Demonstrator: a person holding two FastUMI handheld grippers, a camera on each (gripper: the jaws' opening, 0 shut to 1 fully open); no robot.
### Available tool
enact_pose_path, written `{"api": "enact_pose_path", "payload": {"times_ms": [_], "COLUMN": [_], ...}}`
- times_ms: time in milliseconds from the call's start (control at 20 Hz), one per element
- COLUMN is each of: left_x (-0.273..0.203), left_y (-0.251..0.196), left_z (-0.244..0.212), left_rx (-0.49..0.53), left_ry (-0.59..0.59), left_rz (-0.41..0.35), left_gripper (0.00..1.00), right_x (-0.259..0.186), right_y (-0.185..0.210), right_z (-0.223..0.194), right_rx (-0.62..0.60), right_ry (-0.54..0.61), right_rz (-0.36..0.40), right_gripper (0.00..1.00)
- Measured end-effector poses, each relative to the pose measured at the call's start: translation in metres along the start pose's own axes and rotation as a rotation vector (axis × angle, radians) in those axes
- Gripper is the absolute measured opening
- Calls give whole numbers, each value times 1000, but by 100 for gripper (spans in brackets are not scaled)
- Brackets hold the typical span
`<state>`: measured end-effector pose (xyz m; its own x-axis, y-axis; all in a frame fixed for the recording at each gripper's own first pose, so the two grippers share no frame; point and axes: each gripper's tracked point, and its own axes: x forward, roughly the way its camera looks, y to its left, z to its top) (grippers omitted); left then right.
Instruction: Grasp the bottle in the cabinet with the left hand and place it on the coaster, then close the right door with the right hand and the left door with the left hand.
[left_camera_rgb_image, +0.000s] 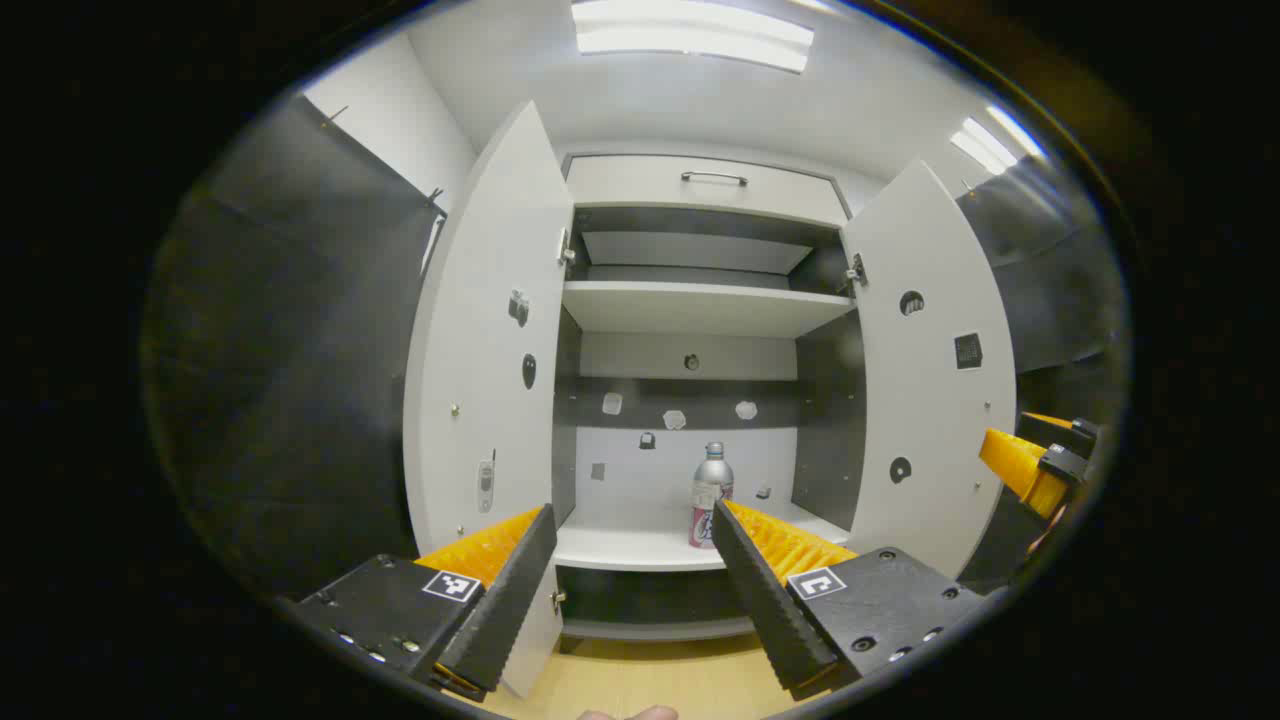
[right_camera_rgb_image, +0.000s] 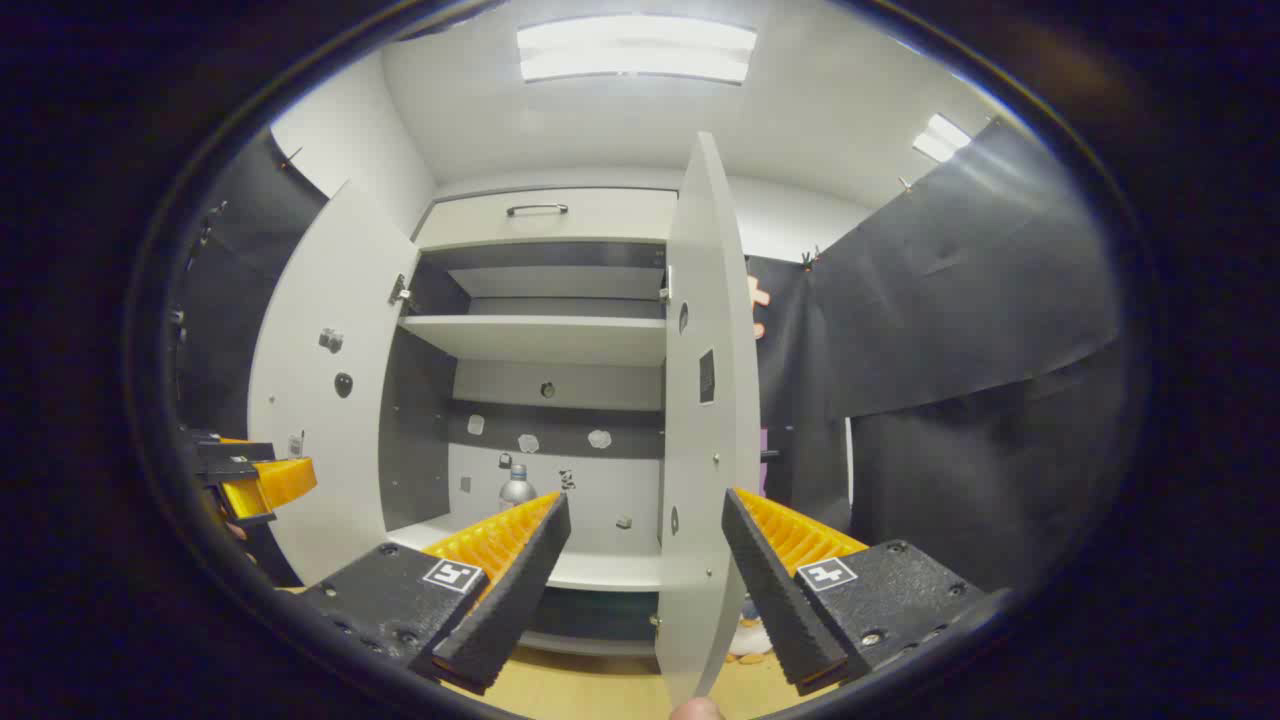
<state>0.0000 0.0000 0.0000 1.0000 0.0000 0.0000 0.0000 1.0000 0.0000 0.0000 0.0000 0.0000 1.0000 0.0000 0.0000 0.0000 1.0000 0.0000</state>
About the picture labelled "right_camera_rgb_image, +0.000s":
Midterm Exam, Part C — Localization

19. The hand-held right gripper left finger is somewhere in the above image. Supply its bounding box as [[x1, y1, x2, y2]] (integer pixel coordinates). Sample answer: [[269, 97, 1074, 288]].
[[295, 490, 573, 696]]

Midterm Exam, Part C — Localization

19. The large ceiling light panel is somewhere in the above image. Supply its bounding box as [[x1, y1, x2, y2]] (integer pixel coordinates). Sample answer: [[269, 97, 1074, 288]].
[[516, 14, 759, 85]]

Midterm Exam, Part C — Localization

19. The grey cabinet door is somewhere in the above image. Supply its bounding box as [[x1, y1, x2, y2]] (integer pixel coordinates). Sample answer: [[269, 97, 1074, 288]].
[[655, 132, 762, 707], [247, 180, 421, 587]]

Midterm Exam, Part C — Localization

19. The grey cabinet drawer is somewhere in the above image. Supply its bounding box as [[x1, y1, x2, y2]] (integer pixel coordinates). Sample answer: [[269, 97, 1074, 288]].
[[414, 187, 680, 252]]

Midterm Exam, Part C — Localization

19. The small ceiling light panel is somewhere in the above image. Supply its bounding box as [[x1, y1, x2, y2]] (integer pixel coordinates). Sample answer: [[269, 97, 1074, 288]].
[[911, 112, 974, 164]]

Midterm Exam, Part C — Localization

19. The black backdrop cloth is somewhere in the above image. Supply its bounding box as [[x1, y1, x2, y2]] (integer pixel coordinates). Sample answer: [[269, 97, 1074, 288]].
[[847, 340, 1127, 594], [745, 254, 853, 533], [172, 128, 333, 587], [808, 118, 1124, 421]]

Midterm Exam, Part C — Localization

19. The penguin plush toy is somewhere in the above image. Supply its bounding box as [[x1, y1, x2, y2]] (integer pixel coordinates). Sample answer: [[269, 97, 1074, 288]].
[[727, 598, 777, 667]]

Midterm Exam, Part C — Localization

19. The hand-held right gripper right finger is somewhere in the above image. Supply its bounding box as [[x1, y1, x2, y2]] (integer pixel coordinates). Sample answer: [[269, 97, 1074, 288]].
[[722, 487, 1011, 698]]

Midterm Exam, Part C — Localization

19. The silver bottle with printed label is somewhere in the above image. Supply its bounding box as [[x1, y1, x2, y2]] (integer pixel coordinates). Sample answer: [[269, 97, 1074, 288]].
[[498, 463, 539, 513]]

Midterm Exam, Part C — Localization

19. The grey cabinet shelf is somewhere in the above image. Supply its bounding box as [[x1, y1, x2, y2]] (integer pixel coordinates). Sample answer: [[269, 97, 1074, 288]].
[[398, 314, 669, 367]]

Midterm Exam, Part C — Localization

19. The grey cabinet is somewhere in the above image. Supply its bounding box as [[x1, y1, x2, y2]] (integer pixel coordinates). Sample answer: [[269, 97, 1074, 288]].
[[380, 185, 681, 658]]

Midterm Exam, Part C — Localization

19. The black metal stand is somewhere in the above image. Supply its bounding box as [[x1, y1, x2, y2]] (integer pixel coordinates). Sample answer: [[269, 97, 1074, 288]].
[[168, 200, 229, 347]]

